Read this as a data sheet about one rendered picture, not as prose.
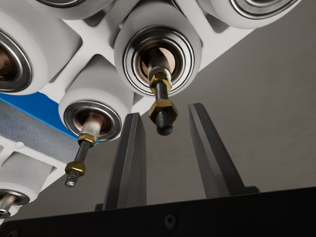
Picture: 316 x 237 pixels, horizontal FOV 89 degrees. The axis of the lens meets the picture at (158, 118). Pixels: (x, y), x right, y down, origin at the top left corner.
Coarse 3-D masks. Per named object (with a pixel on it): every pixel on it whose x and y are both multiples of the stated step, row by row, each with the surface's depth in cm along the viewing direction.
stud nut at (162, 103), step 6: (156, 102) 10; (162, 102) 10; (168, 102) 10; (150, 108) 11; (156, 108) 10; (162, 108) 10; (168, 108) 10; (174, 108) 11; (150, 114) 10; (156, 114) 10; (174, 114) 10; (174, 120) 11
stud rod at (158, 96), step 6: (162, 84) 13; (156, 90) 13; (162, 90) 12; (156, 96) 12; (162, 96) 12; (162, 114) 10; (168, 114) 10; (156, 120) 10; (162, 120) 10; (168, 120) 10; (162, 126) 9; (168, 126) 9; (162, 132) 10; (168, 132) 10
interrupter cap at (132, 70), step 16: (144, 32) 15; (160, 32) 15; (176, 32) 15; (128, 48) 16; (144, 48) 16; (160, 48) 16; (176, 48) 16; (192, 48) 16; (128, 64) 17; (144, 64) 17; (176, 64) 17; (192, 64) 17; (128, 80) 18; (144, 80) 18; (176, 80) 18
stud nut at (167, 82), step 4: (156, 76) 13; (160, 76) 13; (164, 76) 13; (152, 80) 13; (156, 80) 13; (160, 80) 13; (164, 80) 13; (168, 80) 13; (152, 84) 13; (156, 84) 13; (168, 84) 13; (152, 88) 14; (168, 88) 14; (152, 92) 14; (168, 92) 14
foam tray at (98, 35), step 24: (120, 0) 19; (192, 0) 19; (72, 24) 20; (96, 24) 22; (120, 24) 30; (192, 24) 21; (216, 24) 24; (96, 48) 22; (216, 48) 23; (72, 72) 25; (48, 96) 27; (144, 96) 28
